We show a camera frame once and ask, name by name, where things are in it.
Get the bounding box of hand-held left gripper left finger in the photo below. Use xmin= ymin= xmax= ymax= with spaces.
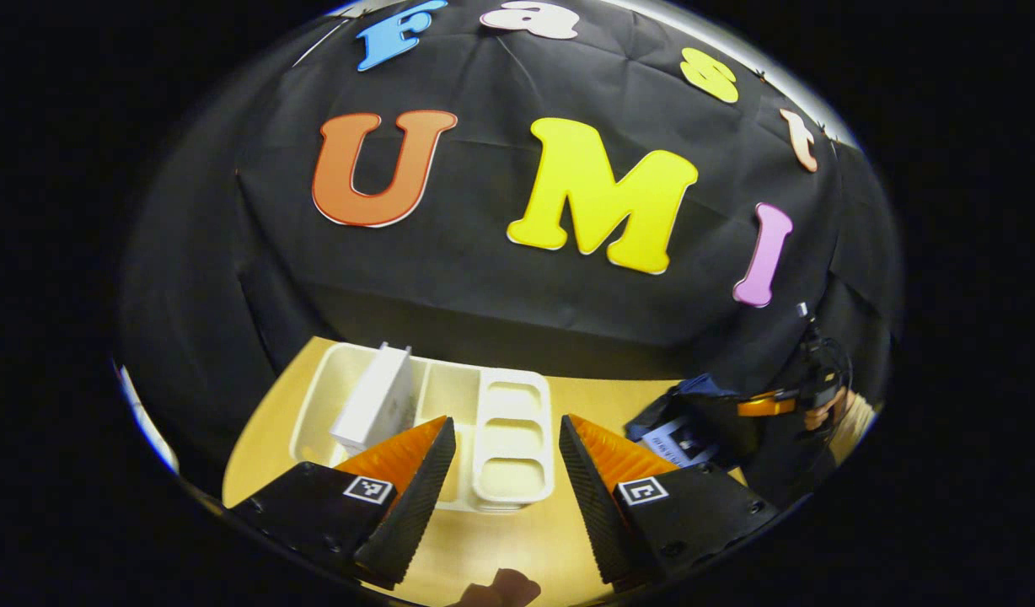
xmin=227 ymin=416 xmax=457 ymax=591

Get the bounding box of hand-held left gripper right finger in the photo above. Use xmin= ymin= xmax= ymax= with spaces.
xmin=558 ymin=413 xmax=780 ymax=591

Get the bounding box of blue schoolbag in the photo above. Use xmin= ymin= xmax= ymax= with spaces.
xmin=625 ymin=373 xmax=809 ymax=498

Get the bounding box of white bookshelf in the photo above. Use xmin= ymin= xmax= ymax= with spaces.
xmin=288 ymin=341 xmax=556 ymax=513

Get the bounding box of white book printed cover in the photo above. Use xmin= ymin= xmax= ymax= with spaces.
xmin=330 ymin=341 xmax=416 ymax=456

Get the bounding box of black backdrop cloth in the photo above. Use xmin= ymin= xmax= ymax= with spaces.
xmin=117 ymin=0 xmax=902 ymax=507

